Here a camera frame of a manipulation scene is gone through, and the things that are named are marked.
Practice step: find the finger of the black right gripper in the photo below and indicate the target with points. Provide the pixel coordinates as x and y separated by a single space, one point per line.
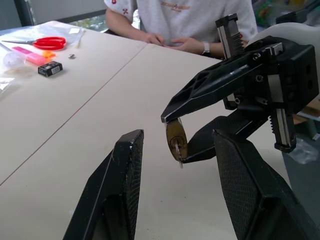
202 142
212 87

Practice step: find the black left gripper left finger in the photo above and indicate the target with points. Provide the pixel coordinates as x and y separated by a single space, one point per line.
110 180

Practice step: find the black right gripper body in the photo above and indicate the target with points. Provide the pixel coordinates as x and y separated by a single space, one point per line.
297 72

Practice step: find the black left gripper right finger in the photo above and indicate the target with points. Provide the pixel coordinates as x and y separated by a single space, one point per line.
250 190

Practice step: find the silver padlock key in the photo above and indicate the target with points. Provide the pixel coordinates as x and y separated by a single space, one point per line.
179 156

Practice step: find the brass padlock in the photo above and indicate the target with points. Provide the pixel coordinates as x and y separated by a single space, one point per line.
176 132

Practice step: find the person's left hand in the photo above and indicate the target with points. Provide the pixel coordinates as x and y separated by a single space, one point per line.
187 45

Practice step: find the person's right hand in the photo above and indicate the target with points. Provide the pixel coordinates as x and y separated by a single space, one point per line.
156 39

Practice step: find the white wristwatch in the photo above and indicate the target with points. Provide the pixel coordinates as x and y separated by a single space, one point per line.
205 48

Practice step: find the crumpled clear plastic bag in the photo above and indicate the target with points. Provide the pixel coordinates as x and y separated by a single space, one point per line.
306 151

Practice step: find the person in white t-shirt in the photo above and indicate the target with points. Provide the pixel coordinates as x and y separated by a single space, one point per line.
175 17

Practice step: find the small black printed box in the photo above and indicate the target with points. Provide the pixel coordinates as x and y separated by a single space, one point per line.
50 69

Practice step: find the small silver metal part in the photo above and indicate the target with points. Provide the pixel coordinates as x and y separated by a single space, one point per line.
72 56

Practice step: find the small orange plastic piece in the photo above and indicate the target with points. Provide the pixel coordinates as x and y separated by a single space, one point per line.
48 55

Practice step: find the pink rectangular eraser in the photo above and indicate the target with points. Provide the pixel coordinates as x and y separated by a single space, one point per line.
28 54

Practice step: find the clear round plastic container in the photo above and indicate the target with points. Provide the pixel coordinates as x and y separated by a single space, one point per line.
13 60

